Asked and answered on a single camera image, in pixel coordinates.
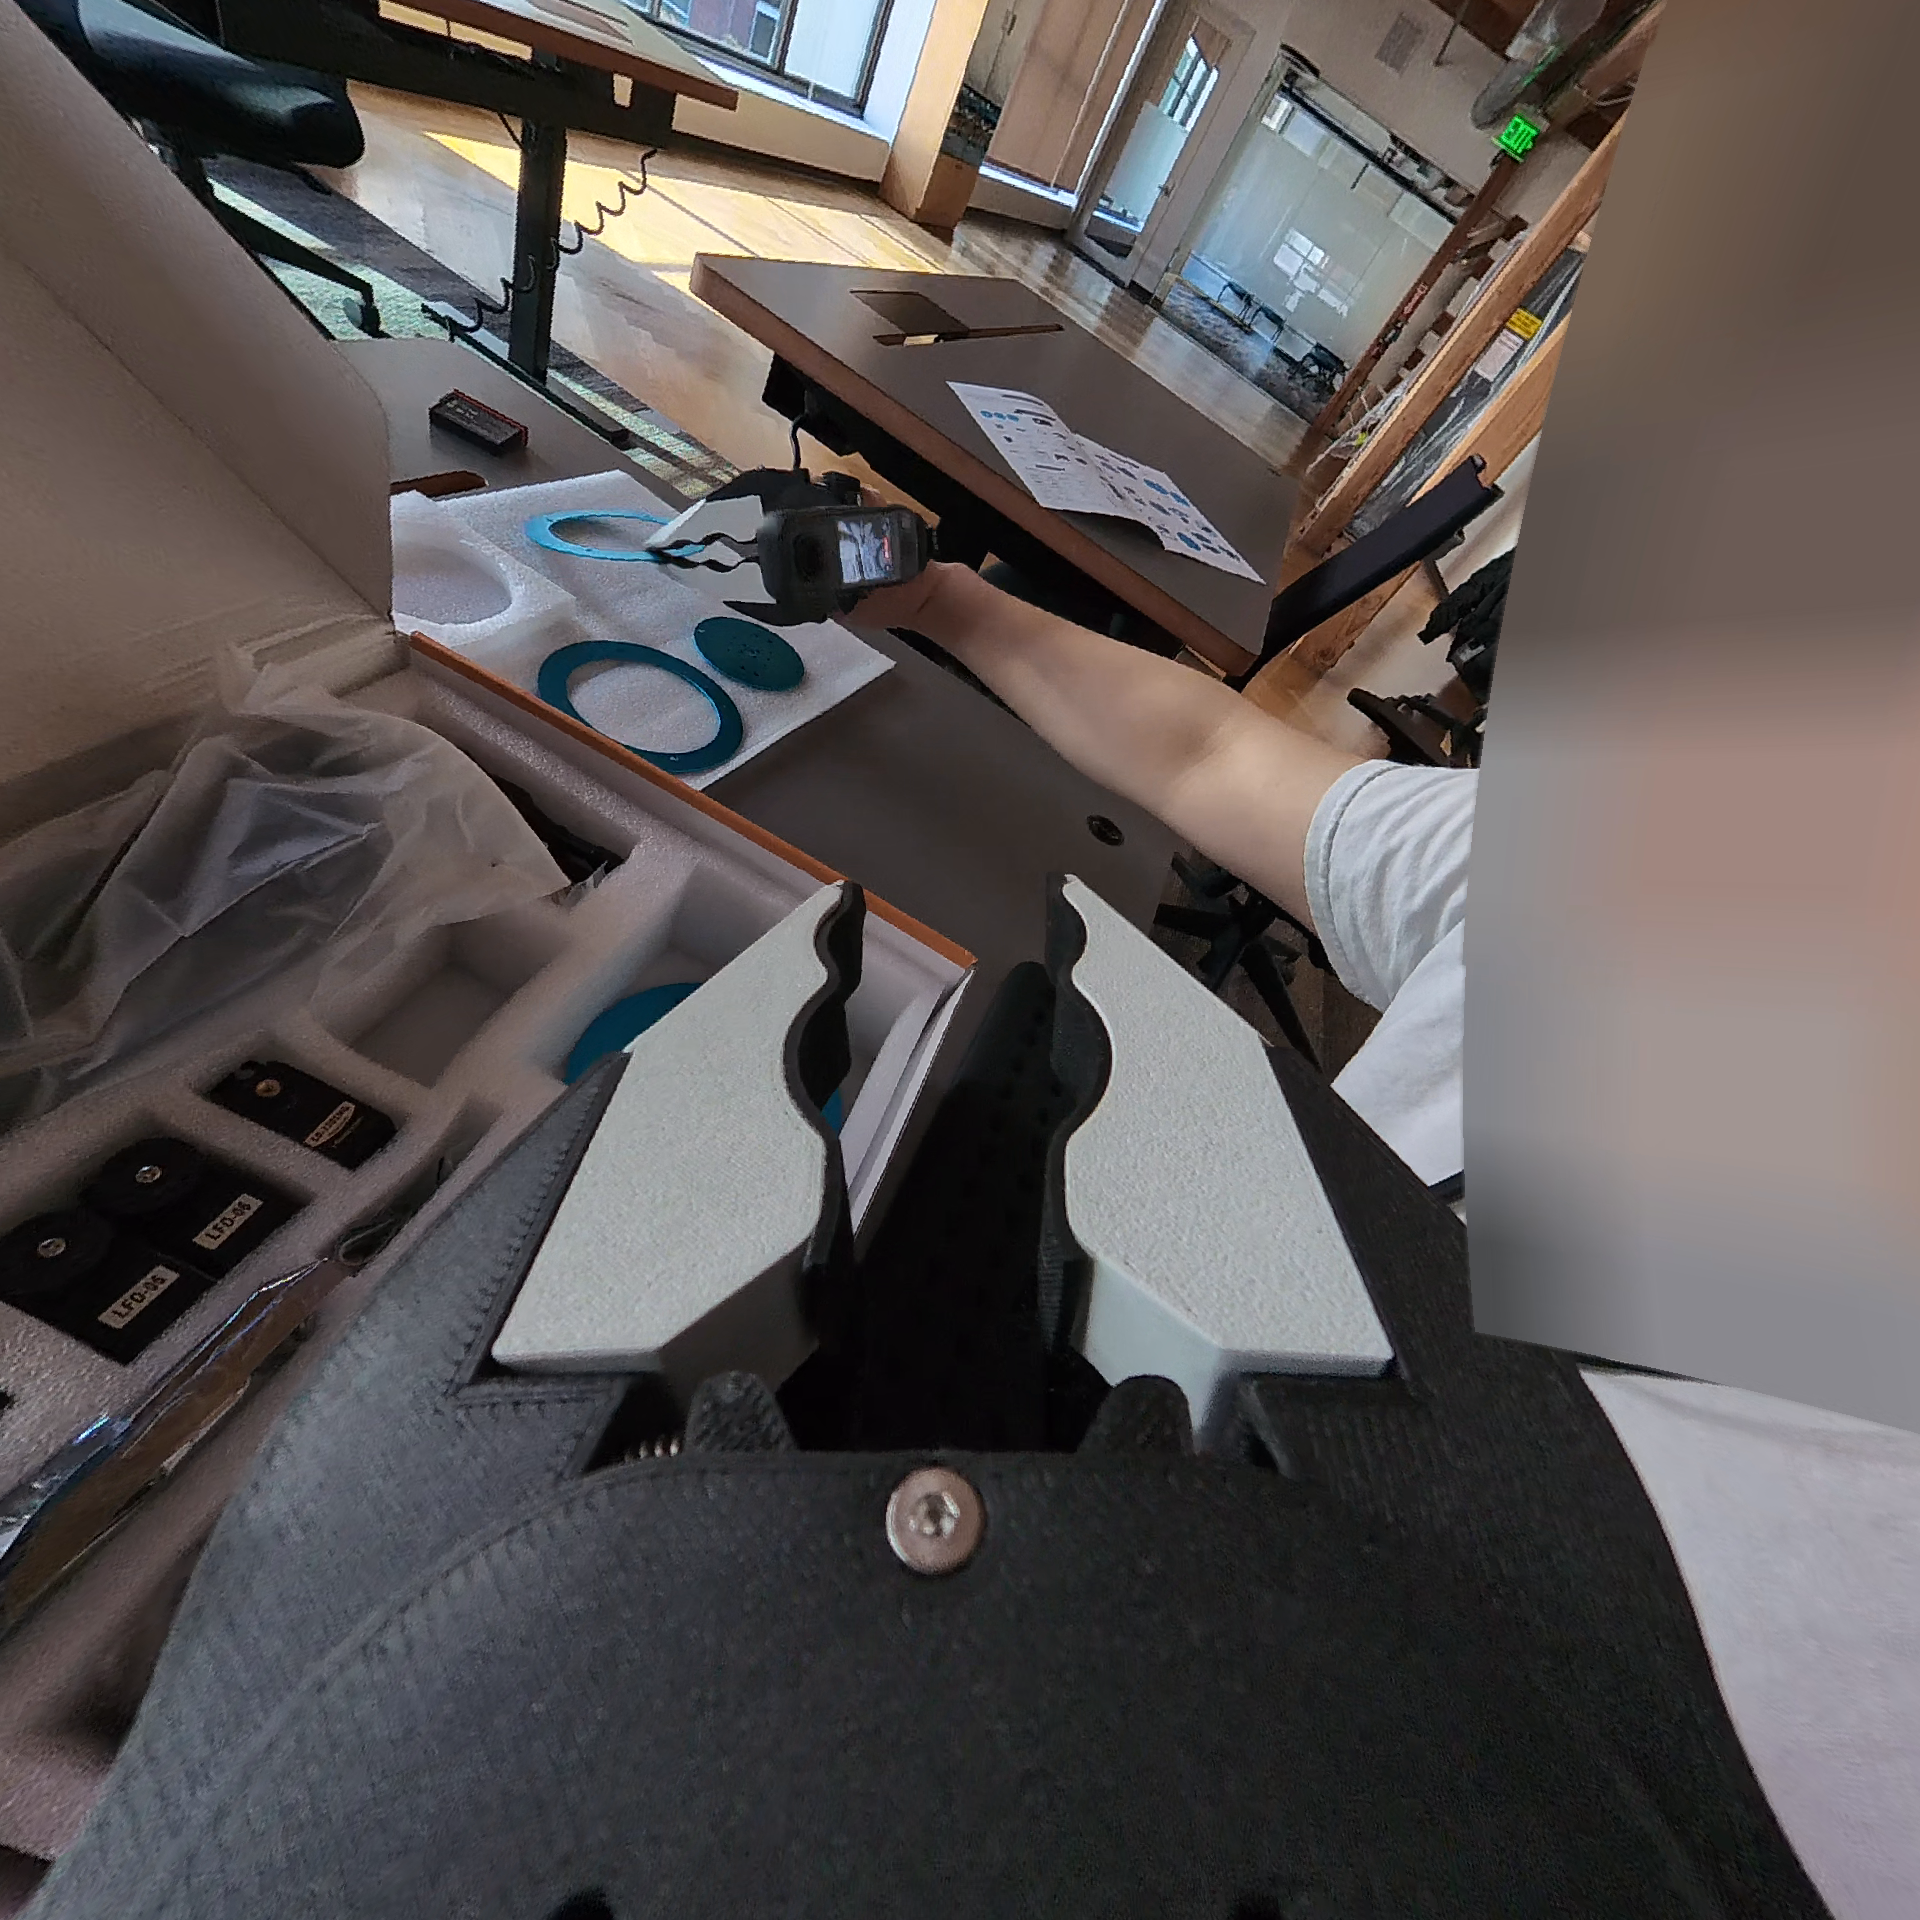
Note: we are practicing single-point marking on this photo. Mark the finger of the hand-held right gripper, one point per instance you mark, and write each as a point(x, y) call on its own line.
point(739, 580)
point(698, 529)

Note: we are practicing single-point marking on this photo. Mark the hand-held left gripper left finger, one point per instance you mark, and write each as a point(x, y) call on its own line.
point(704, 1185)

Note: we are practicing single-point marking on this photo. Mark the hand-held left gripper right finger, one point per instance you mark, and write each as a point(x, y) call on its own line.
point(1215, 1185)

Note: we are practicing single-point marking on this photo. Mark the blue disc with many holes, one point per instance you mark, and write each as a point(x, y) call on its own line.
point(751, 653)

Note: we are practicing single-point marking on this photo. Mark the blue disc with few holes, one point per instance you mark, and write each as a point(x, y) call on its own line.
point(629, 1036)

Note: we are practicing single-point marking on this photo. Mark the orange cardboard kit box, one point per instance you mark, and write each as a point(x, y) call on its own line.
point(149, 375)

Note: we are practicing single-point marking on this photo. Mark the person's right hand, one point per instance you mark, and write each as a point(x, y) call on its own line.
point(915, 600)

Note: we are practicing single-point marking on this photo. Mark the white foam sheet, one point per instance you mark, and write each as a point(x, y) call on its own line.
point(629, 600)

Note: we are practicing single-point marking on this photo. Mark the small black box red label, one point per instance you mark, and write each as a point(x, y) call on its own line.
point(475, 418)

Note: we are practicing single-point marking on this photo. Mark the black perforated armrest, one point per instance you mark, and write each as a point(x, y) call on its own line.
point(960, 1201)

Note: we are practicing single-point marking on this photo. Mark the black chair base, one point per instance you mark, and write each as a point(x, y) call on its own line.
point(1243, 930)

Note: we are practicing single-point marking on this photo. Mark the printed booklet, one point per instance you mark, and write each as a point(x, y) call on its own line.
point(1096, 473)

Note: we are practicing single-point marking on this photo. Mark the large window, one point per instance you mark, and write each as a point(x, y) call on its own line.
point(780, 37)

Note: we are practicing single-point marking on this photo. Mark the servo with black horn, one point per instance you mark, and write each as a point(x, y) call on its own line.
point(194, 1207)
point(90, 1289)

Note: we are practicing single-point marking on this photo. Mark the black mesh chair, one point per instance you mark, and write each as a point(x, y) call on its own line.
point(1381, 546)

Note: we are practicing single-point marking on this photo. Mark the crumpled clear plastic bag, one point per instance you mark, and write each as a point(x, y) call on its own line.
point(225, 856)

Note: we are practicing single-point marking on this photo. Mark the glass partition doors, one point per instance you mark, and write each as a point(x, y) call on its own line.
point(1276, 194)

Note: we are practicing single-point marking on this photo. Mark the shiny foil packet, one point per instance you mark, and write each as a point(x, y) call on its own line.
point(149, 1424)

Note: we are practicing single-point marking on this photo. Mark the black office chair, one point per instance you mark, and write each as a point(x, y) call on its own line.
point(225, 90)

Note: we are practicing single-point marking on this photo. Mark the wooden storage rack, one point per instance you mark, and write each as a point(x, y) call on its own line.
point(1441, 301)

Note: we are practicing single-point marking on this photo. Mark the person's white shirt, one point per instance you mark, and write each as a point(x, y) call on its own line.
point(1769, 1575)

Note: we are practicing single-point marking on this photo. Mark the green exit sign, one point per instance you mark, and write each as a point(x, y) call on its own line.
point(1519, 135)

